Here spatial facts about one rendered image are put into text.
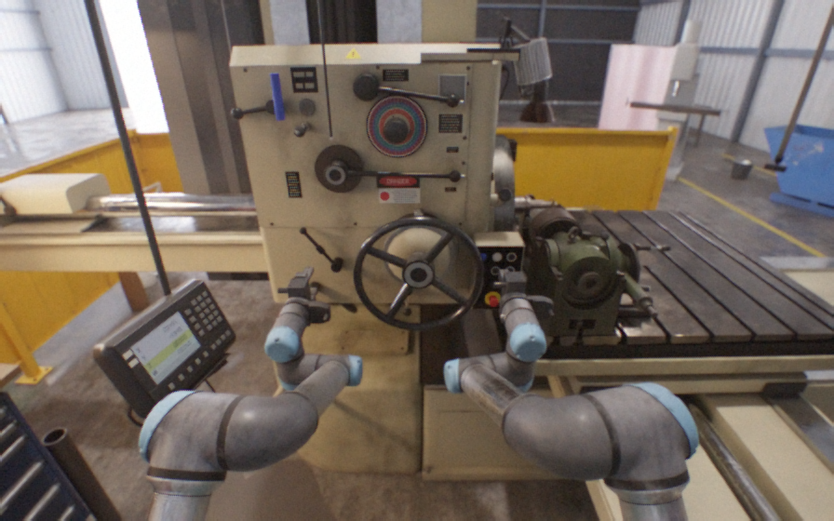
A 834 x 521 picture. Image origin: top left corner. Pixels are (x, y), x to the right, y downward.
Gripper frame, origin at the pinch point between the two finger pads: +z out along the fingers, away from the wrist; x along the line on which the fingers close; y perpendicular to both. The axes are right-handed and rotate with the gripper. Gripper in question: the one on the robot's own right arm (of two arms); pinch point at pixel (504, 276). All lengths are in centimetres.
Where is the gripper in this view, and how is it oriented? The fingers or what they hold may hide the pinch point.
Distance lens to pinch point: 118.7
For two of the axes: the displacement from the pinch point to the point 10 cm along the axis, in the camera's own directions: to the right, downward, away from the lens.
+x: 0.0, 8.8, 4.7
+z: 0.0, -4.7, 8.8
